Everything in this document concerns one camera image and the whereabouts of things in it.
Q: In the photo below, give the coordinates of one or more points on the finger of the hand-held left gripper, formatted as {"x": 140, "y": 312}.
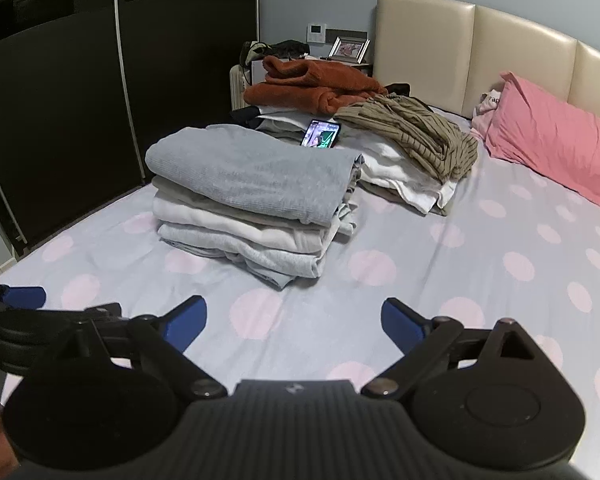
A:
{"x": 102, "y": 311}
{"x": 25, "y": 297}

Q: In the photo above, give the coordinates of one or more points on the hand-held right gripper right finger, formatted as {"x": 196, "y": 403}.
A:
{"x": 400, "y": 322}

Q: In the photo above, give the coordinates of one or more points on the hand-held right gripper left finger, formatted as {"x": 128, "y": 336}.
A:
{"x": 187, "y": 322}

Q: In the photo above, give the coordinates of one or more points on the grey shirt with black sleeves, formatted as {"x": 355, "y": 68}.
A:
{"x": 255, "y": 170}

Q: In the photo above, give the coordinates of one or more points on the light grey folded garment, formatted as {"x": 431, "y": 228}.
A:
{"x": 260, "y": 260}

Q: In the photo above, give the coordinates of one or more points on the white folded garment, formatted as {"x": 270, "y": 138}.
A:
{"x": 230, "y": 227}

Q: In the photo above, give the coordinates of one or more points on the white cotton garment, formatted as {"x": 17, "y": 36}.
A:
{"x": 395, "y": 180}

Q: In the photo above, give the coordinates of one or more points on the dark wardrobe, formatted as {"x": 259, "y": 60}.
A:
{"x": 65, "y": 135}

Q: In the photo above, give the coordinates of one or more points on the striped olive garment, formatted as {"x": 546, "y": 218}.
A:
{"x": 410, "y": 130}

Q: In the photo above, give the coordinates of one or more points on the smartphone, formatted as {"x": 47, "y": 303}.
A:
{"x": 321, "y": 134}

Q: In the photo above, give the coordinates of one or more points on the black garment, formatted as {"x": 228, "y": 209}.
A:
{"x": 397, "y": 90}
{"x": 245, "y": 117}

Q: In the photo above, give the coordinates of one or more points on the light pink cloth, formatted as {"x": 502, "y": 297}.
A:
{"x": 485, "y": 110}

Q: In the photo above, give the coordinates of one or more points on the pink pillow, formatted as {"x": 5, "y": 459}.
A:
{"x": 555, "y": 145}

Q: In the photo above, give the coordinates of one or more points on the white radiator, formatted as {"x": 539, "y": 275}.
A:
{"x": 239, "y": 87}

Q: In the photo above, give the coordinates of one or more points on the rust orange sweater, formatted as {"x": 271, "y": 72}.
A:
{"x": 305, "y": 90}

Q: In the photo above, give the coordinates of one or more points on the grey crumpled cloth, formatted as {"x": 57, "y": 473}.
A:
{"x": 255, "y": 52}

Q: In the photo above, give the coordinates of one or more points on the dark crumpled cloth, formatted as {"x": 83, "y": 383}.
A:
{"x": 290, "y": 49}

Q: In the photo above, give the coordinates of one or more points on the cream padded headboard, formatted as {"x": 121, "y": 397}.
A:
{"x": 520, "y": 55}

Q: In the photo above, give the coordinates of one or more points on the white thermostat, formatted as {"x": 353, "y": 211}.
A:
{"x": 316, "y": 32}

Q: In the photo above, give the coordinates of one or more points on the picture frame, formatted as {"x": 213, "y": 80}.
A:
{"x": 349, "y": 50}

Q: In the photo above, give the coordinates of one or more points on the grey wall panel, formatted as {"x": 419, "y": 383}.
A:
{"x": 345, "y": 33}

